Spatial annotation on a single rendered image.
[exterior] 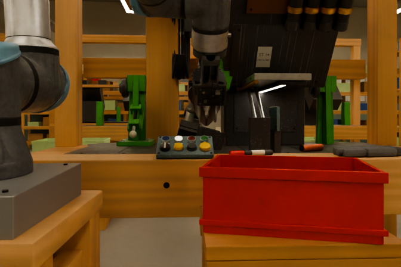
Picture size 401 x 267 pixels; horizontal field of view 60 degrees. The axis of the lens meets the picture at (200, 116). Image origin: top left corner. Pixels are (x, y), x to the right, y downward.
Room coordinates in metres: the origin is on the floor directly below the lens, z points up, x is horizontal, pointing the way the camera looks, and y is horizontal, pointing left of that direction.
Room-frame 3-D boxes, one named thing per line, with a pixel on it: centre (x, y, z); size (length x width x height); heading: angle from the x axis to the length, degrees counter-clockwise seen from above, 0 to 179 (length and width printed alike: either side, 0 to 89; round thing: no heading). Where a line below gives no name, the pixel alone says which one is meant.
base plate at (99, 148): (1.25, -0.14, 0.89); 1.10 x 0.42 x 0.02; 92
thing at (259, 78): (1.15, -0.22, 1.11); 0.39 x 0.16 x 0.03; 2
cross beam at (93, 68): (1.62, -0.12, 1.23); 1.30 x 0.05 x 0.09; 92
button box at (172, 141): (0.94, 0.04, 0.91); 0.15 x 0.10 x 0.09; 92
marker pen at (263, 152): (0.98, -0.14, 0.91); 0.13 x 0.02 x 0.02; 106
